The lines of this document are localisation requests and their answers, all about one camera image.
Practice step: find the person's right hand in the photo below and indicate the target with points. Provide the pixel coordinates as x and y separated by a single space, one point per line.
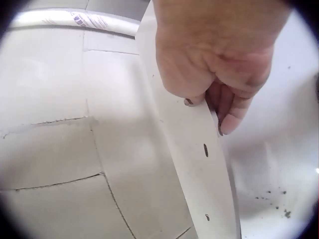
214 42

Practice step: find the white pipe with printed label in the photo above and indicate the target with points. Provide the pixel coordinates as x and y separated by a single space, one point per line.
49 21

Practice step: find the person's right fingers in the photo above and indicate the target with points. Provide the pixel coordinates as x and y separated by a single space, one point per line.
230 112

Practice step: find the white slotted panel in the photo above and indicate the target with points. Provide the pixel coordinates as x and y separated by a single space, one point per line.
194 154

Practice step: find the scattered dark crumbs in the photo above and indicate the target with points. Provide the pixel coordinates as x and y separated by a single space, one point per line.
286 213

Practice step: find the person's right thumb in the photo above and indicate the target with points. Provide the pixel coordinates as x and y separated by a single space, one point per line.
193 95

